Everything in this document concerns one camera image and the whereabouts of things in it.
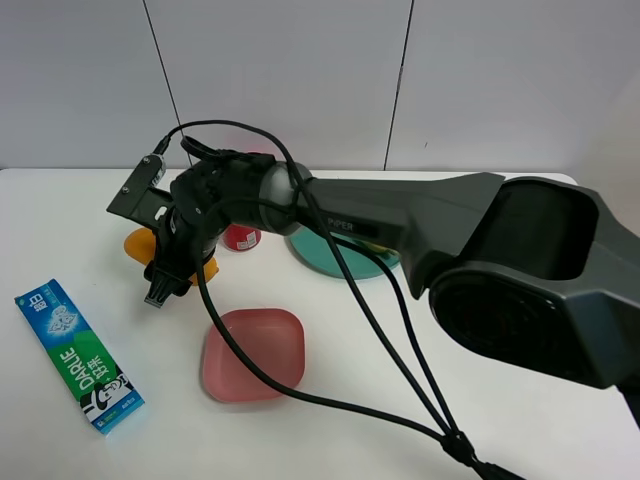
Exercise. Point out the yellow mango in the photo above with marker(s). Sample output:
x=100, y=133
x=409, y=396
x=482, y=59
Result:
x=140, y=242

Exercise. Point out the Darlie toothpaste box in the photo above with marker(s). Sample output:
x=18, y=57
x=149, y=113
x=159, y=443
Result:
x=104, y=392

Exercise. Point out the corn cob toy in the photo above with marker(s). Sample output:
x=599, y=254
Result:
x=385, y=249

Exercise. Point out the pink square plate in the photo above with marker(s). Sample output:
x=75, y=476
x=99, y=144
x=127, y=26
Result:
x=274, y=340

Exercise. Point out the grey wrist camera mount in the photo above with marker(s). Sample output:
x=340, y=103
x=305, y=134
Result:
x=139, y=199

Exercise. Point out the teal round plate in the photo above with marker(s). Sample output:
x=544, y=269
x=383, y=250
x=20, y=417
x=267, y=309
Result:
x=313, y=252

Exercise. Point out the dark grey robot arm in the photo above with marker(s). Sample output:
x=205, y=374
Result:
x=527, y=271

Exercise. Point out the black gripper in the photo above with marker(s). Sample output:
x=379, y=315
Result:
x=207, y=199

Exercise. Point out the red soda can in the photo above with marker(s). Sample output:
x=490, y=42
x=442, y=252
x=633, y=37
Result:
x=241, y=238

